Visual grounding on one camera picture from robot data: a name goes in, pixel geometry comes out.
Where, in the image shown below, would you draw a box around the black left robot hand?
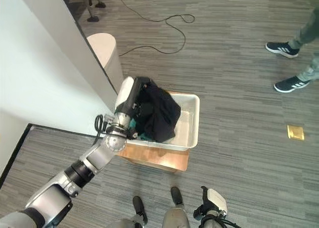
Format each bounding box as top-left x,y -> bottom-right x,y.
115,76 -> 151,117

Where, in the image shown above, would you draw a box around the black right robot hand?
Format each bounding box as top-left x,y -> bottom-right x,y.
200,186 -> 228,213

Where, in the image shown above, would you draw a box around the black garment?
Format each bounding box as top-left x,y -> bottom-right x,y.
136,76 -> 182,143

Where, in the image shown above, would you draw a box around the white plastic laundry basket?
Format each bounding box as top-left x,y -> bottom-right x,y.
119,90 -> 201,150

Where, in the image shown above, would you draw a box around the robot right leg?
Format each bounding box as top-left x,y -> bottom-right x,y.
162,186 -> 190,228

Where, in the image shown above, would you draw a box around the teal cloth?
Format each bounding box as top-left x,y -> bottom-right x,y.
129,118 -> 153,141

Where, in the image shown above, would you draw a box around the beige cylindrical bin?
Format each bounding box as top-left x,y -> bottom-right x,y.
86,32 -> 124,94

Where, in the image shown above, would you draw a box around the brown cardboard box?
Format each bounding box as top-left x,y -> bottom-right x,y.
116,142 -> 190,173

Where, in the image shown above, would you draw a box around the chair legs with black feet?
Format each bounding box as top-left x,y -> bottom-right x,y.
79,0 -> 107,23

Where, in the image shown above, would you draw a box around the brass floor outlet plate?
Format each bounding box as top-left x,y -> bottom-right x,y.
286,124 -> 306,141

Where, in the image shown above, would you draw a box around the person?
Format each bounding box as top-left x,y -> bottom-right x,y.
265,6 -> 319,93

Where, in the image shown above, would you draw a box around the black floor cable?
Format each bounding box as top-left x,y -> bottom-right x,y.
107,0 -> 195,57

